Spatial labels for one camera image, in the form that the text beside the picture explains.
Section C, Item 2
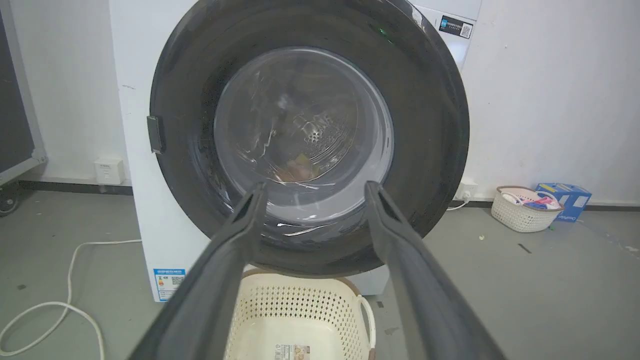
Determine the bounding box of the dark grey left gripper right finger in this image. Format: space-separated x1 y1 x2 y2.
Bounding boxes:
364 180 507 360

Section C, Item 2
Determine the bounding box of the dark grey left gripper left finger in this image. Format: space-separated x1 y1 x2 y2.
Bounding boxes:
128 182 269 360

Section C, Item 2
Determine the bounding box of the white front-load washing machine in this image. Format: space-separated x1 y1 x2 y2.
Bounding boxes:
108 0 483 303

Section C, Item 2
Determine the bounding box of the round black washing machine door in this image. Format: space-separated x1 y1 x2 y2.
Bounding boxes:
147 0 471 279

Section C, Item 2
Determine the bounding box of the blue energy label sticker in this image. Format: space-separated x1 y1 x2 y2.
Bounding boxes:
153 268 186 302

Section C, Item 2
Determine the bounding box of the cream perforated laundry basket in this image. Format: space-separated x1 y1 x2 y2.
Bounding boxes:
223 268 377 360

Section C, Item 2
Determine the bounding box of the small cream basket with items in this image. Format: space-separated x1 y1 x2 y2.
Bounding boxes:
490 185 565 233

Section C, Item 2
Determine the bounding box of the blue cardboard box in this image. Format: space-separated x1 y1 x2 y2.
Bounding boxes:
535 182 593 223

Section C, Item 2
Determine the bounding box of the black caster wheel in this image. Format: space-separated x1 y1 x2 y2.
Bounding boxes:
0 183 21 218

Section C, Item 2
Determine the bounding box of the black QR code sticker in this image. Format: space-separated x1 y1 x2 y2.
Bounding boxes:
438 15 474 40

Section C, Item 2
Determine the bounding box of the white wall outlet with plug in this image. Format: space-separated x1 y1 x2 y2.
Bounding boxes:
446 181 479 211

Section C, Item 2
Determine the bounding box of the white power cable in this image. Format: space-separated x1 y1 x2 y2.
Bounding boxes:
0 239 143 360

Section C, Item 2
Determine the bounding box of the white wall socket box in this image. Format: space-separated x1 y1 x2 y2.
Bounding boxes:
94 157 126 186

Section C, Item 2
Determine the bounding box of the dark panel with grey frame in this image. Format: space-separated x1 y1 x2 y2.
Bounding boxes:
0 0 48 187

